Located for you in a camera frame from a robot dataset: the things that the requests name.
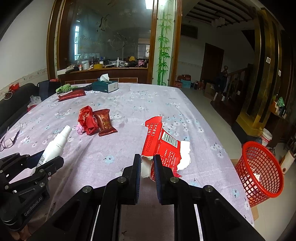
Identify white spray bottle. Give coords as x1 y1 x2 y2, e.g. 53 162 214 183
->
36 125 72 168

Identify torn red cardboard box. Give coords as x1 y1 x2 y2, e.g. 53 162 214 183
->
140 116 191 180

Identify dark red snack packet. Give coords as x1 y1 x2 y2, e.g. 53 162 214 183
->
93 109 118 137

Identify red foil wrapper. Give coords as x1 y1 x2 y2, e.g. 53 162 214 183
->
78 106 99 136

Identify eyeglasses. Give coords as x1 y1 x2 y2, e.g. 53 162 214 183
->
0 123 22 152

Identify black sofa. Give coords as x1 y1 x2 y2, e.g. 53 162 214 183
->
0 83 39 138

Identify purple floral bed sheet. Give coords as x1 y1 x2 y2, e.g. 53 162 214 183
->
1 84 254 240

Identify green cloth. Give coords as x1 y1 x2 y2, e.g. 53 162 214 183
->
56 84 78 94

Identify flat dark red packet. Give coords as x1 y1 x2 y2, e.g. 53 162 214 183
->
58 89 86 102

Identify brown cardboard box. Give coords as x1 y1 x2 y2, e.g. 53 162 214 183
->
230 158 260 222

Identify red plastic mesh basket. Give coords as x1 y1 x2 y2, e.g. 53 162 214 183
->
235 141 284 207

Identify teal tissue box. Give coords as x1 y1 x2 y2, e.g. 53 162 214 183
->
92 74 118 93

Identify wooden counter cabinet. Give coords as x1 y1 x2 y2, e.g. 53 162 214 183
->
58 66 149 85

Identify white plastic bucket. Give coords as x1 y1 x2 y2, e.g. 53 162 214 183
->
260 128 273 147

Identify bamboo painted pillar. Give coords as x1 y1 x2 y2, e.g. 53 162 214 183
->
152 0 178 86

